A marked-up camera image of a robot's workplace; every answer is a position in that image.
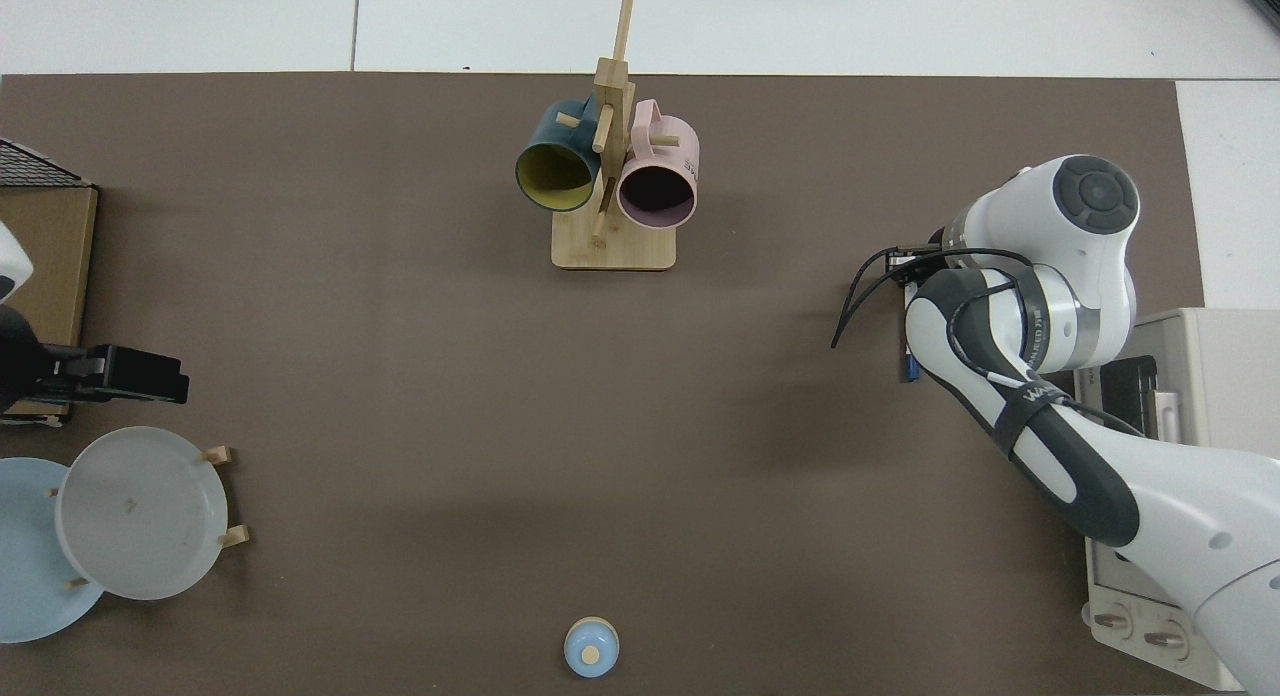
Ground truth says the white marker with blue cap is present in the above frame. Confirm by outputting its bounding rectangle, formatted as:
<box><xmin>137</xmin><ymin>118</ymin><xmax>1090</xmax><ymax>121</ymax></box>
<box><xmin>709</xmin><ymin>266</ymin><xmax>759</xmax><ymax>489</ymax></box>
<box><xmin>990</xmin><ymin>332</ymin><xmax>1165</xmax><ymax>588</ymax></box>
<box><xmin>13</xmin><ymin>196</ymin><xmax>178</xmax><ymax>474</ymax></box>
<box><xmin>898</xmin><ymin>281</ymin><xmax>923</xmax><ymax>385</ymax></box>

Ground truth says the wooden plate rack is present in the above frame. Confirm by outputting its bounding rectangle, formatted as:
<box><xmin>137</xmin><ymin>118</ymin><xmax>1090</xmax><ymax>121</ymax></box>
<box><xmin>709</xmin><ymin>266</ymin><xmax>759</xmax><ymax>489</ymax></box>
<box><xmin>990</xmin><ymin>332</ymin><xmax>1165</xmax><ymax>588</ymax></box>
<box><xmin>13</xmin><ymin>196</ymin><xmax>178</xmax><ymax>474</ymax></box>
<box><xmin>48</xmin><ymin>445</ymin><xmax>250</xmax><ymax>590</ymax></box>

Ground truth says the grey plate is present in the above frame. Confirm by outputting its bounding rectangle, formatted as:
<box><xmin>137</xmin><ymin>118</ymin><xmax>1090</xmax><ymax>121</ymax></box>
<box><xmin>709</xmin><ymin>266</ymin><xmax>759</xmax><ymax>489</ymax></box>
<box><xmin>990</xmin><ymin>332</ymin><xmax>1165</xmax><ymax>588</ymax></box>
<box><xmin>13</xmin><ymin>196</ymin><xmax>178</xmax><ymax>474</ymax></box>
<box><xmin>55</xmin><ymin>426</ymin><xmax>230</xmax><ymax>602</ymax></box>

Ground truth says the light blue plate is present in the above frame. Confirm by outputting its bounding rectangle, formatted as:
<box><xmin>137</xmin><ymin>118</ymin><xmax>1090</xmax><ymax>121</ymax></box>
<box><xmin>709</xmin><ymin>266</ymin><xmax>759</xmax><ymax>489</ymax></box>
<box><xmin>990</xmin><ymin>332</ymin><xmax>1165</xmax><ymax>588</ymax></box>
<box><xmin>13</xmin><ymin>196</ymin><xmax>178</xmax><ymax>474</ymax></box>
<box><xmin>0</xmin><ymin>457</ymin><xmax>106</xmax><ymax>644</ymax></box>

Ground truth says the pink cup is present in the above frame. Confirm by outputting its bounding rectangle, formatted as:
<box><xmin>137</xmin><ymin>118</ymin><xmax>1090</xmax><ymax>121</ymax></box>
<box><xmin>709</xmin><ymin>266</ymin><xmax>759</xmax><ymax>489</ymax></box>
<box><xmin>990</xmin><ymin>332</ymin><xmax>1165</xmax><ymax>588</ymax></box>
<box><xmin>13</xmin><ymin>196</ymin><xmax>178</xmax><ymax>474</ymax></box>
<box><xmin>616</xmin><ymin>99</ymin><xmax>700</xmax><ymax>230</ymax></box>

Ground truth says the wooden cup stand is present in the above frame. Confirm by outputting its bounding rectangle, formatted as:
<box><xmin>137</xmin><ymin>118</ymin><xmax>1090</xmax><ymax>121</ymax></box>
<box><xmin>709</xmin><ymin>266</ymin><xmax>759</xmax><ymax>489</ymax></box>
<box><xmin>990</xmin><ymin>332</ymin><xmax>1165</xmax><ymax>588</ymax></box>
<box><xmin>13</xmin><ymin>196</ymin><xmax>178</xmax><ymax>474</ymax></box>
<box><xmin>551</xmin><ymin>0</ymin><xmax>678</xmax><ymax>272</ymax></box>

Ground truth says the brown table cloth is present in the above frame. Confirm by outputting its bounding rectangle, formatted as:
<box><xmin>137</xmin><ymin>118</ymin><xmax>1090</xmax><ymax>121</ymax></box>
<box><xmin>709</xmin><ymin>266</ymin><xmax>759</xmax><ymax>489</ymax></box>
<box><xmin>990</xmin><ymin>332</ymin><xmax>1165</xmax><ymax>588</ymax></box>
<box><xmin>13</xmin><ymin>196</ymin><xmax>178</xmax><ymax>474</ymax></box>
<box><xmin>0</xmin><ymin>72</ymin><xmax>1206</xmax><ymax>696</ymax></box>

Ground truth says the pale toaster oven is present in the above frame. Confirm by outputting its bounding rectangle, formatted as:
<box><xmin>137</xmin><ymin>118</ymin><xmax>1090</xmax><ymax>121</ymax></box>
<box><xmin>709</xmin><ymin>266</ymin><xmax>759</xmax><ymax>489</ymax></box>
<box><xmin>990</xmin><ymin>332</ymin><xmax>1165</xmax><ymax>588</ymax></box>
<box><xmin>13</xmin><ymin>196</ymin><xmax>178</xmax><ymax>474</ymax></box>
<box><xmin>1075</xmin><ymin>308</ymin><xmax>1280</xmax><ymax>693</ymax></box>

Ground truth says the dark teal cup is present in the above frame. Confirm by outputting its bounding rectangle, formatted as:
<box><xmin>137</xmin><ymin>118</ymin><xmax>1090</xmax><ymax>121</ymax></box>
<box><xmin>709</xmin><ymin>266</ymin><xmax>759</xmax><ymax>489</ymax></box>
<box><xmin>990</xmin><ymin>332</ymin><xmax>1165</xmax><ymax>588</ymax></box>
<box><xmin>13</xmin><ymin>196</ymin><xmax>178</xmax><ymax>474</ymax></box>
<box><xmin>515</xmin><ymin>98</ymin><xmax>604</xmax><ymax>213</ymax></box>

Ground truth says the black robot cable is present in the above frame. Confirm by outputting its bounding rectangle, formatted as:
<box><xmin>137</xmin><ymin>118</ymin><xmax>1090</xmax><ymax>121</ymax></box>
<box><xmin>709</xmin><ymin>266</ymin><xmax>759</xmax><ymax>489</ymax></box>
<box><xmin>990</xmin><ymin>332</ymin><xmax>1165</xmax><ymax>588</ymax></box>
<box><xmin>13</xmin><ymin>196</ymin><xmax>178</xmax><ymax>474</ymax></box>
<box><xmin>830</xmin><ymin>244</ymin><xmax>1146</xmax><ymax>437</ymax></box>

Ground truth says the wire basket with wooden floor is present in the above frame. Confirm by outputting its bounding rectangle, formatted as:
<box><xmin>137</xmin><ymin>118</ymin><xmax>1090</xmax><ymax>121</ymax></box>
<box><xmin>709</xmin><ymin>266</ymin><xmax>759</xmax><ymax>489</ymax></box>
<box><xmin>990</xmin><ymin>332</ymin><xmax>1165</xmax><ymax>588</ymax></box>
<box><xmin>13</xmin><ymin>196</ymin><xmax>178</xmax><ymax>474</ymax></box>
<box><xmin>0</xmin><ymin>138</ymin><xmax>100</xmax><ymax>427</ymax></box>

